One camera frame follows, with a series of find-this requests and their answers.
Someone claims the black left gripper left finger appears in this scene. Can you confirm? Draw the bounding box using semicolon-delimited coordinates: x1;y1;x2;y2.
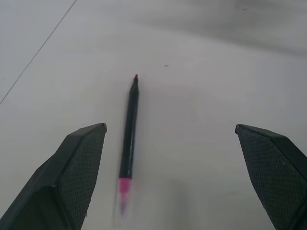
0;123;107;230

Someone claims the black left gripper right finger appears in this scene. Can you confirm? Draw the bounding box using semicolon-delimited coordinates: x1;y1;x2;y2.
235;124;307;230

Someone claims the black pen with pink tip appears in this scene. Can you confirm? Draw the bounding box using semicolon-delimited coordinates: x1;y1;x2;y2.
117;74;140;220

